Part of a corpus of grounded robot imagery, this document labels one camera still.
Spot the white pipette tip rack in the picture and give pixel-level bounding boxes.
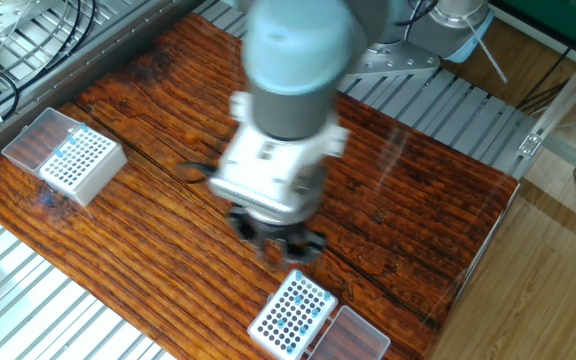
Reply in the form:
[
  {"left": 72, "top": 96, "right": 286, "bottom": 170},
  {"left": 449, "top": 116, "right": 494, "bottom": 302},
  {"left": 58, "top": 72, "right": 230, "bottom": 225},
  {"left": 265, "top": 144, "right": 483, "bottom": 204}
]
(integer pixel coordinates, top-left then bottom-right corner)
[
  {"left": 39, "top": 127, "right": 129, "bottom": 207},
  {"left": 246, "top": 268, "right": 340, "bottom": 360}
]

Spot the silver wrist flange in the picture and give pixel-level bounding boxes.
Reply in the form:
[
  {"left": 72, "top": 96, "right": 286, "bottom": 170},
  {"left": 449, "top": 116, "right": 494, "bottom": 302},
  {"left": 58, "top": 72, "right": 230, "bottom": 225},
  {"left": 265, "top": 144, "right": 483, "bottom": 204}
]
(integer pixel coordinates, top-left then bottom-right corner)
[{"left": 237, "top": 164, "right": 327, "bottom": 226}]

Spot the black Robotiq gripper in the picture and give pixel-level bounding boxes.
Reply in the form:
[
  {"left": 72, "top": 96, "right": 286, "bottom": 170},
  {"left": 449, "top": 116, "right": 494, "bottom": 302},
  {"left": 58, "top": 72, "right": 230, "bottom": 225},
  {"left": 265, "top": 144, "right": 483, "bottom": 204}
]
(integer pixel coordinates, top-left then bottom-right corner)
[{"left": 225, "top": 205, "right": 329, "bottom": 271}]

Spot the black base cable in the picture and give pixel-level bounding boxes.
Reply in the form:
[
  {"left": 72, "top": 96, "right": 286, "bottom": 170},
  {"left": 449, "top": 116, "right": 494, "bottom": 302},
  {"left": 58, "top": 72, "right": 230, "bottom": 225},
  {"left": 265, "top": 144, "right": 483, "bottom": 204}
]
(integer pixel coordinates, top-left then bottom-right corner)
[{"left": 395, "top": 0, "right": 439, "bottom": 41}]

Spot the aluminium frame post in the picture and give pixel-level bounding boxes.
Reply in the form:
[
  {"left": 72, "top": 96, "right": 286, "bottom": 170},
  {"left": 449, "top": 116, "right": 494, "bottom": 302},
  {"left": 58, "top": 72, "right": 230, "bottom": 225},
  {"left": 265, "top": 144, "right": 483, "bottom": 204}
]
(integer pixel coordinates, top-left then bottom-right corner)
[{"left": 515, "top": 32, "right": 576, "bottom": 161}]

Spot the thin black floor cable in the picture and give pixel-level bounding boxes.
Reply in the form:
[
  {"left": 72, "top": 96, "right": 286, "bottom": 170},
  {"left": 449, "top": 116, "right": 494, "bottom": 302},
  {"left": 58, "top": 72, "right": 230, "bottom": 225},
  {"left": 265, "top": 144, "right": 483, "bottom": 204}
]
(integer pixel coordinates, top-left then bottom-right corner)
[{"left": 516, "top": 44, "right": 574, "bottom": 114}]

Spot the clear plastic rack lid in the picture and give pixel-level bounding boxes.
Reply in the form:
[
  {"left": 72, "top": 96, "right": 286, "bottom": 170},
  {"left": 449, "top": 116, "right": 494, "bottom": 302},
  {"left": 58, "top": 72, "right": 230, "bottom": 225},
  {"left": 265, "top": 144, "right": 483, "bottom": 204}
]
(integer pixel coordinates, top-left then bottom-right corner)
[
  {"left": 307, "top": 304, "right": 392, "bottom": 360},
  {"left": 0, "top": 107, "right": 82, "bottom": 177}
]

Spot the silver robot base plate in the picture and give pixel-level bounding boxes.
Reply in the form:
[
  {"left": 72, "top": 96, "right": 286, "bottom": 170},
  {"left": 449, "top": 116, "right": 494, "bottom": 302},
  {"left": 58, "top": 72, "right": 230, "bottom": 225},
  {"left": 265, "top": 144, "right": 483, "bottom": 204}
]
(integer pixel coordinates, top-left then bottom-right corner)
[{"left": 345, "top": 42, "right": 442, "bottom": 79}]

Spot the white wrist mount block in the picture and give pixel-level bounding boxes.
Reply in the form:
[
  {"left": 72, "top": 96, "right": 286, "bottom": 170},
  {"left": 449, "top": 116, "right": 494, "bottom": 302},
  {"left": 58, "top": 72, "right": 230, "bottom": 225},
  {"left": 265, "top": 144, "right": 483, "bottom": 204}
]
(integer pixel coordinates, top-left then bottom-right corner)
[{"left": 207, "top": 91, "right": 350, "bottom": 216}]

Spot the white cable tie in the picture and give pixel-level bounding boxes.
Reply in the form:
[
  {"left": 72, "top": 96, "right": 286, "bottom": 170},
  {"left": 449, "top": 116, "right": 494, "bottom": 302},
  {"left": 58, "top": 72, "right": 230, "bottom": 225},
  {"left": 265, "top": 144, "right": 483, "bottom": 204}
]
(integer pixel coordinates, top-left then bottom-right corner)
[{"left": 465, "top": 19, "right": 509, "bottom": 84}]

